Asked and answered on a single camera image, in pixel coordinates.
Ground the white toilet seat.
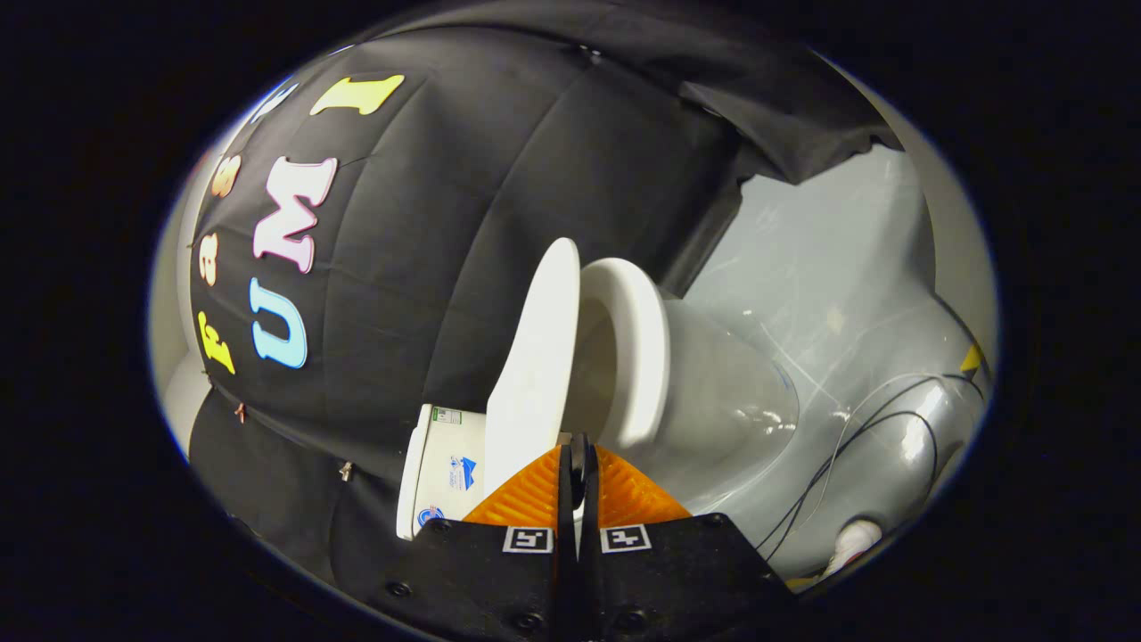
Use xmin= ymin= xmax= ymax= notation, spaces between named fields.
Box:
xmin=579 ymin=258 xmax=671 ymax=451

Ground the black backdrop cloth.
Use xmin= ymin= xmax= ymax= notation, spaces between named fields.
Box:
xmin=178 ymin=4 xmax=906 ymax=616

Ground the black cable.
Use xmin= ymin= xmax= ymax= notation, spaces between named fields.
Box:
xmin=829 ymin=373 xmax=989 ymax=456
xmin=756 ymin=408 xmax=941 ymax=558

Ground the white ceramic toilet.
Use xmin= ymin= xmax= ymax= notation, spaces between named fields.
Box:
xmin=396 ymin=267 xmax=801 ymax=542

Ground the white rounded object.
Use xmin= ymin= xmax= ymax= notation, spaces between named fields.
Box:
xmin=820 ymin=520 xmax=883 ymax=576

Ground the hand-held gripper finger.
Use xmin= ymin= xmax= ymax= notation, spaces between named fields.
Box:
xmin=578 ymin=433 xmax=796 ymax=642
xmin=373 ymin=433 xmax=580 ymax=642

